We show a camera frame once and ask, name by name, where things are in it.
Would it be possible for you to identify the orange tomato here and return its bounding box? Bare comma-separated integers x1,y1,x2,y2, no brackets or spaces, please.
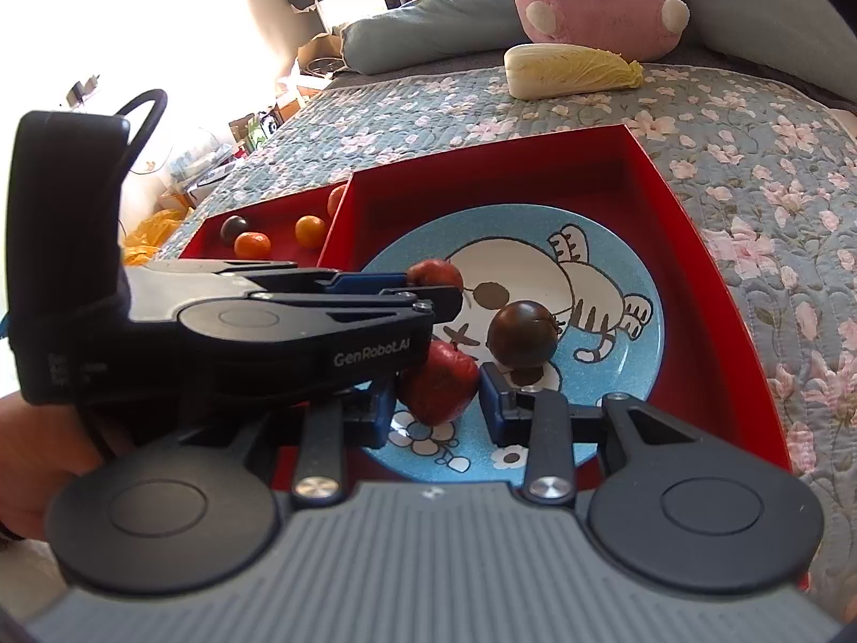
232,231,272,260
294,215,328,251

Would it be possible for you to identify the person's hand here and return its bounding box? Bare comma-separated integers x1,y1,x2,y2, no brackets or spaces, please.
0,392,103,540

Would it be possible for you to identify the napa cabbage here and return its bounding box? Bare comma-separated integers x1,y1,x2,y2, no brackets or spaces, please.
504,43,643,100

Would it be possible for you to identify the large red fruit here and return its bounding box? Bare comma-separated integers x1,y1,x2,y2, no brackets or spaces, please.
396,340,479,427

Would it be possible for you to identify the red date fruit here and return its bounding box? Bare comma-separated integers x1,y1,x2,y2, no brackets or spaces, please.
405,258,463,292

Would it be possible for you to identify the red tray box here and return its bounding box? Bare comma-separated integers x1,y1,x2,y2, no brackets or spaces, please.
176,122,795,484

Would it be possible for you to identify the orange tomato back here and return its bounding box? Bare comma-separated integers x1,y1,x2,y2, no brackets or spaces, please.
294,215,328,251

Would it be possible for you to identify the orange tomato front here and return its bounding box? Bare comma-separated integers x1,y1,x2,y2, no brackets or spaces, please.
232,231,272,260

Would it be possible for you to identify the dark small tomato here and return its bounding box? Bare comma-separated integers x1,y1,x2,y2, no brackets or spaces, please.
219,215,251,248

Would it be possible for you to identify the dark brown tomato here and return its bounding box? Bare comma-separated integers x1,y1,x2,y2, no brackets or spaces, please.
486,301,561,369

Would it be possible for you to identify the black cable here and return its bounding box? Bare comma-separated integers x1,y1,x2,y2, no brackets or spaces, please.
113,87,169,173

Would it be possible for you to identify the grey-blue pillow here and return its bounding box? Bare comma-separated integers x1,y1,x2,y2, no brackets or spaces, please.
341,0,527,76

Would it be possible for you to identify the blue cartoon plate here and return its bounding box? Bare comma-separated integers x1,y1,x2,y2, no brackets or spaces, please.
365,203,665,485

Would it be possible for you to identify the floral quilt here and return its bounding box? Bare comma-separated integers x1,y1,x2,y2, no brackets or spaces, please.
161,63,855,620

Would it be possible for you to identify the yellow bag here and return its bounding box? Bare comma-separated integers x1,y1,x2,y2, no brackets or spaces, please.
119,209,192,267

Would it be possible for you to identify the pink plush toy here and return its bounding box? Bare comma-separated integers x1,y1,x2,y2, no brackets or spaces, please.
514,0,690,63

